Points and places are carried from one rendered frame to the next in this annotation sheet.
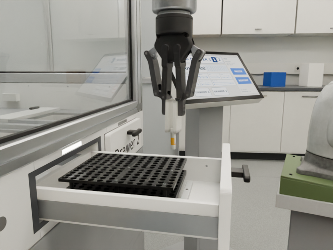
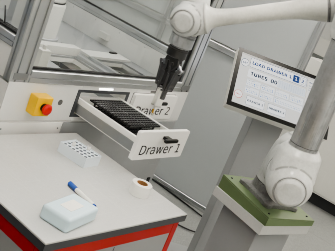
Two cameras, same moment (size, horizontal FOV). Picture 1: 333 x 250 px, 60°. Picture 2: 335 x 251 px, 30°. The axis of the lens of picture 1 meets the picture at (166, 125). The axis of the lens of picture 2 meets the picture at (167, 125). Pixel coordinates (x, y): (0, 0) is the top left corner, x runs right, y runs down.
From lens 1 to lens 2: 1.78 m
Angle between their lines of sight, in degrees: 22
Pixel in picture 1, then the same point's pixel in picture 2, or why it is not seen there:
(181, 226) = (122, 141)
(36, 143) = (88, 78)
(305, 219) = (228, 213)
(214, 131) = (261, 147)
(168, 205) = (121, 129)
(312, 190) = (234, 191)
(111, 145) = (134, 101)
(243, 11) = not seen: outside the picture
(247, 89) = not seen: hidden behind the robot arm
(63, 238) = (80, 131)
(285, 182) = (223, 179)
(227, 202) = (138, 136)
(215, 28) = not seen: outside the picture
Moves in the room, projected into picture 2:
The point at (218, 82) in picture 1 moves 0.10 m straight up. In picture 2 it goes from (280, 101) to (289, 82)
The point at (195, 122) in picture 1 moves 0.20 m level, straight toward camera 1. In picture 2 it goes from (246, 129) to (228, 131)
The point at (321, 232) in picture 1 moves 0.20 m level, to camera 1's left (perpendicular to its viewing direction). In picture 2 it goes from (231, 226) to (188, 200)
